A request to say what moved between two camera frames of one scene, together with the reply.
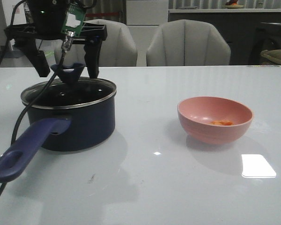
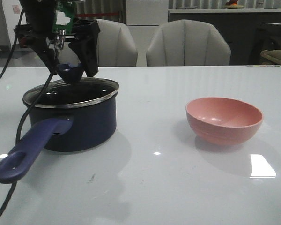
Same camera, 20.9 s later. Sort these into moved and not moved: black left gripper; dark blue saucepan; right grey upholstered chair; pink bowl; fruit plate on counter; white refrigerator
Moved: pink bowl; black left gripper
Not moved: fruit plate on counter; right grey upholstered chair; dark blue saucepan; white refrigerator
